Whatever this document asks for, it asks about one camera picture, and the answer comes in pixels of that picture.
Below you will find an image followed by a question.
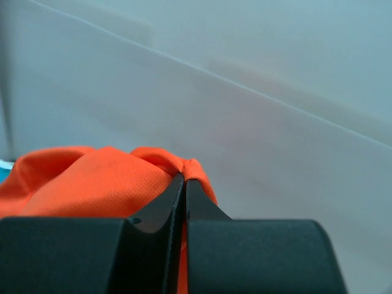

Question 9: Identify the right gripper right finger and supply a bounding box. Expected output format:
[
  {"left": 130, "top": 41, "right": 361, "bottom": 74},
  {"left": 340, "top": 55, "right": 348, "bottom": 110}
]
[{"left": 186, "top": 179, "right": 347, "bottom": 293}]

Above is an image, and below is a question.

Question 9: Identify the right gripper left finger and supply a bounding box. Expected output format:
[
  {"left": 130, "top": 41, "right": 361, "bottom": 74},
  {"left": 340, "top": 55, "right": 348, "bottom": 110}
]
[{"left": 1, "top": 174, "right": 184, "bottom": 293}]

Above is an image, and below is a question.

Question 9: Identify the orange shirt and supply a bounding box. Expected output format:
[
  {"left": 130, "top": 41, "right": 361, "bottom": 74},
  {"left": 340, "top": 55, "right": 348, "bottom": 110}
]
[{"left": 1, "top": 147, "right": 216, "bottom": 293}]

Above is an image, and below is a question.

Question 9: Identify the teal polo shirt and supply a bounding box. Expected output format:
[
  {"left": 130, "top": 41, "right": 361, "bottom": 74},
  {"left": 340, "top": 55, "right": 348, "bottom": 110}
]
[{"left": 0, "top": 159, "right": 14, "bottom": 183}]

